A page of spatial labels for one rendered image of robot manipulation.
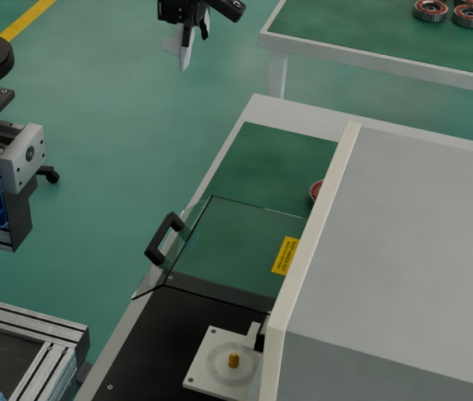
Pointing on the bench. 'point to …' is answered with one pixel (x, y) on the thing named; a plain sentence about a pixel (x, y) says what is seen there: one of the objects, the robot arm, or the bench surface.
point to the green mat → (272, 169)
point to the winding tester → (393, 278)
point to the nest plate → (220, 381)
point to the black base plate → (168, 347)
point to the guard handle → (162, 238)
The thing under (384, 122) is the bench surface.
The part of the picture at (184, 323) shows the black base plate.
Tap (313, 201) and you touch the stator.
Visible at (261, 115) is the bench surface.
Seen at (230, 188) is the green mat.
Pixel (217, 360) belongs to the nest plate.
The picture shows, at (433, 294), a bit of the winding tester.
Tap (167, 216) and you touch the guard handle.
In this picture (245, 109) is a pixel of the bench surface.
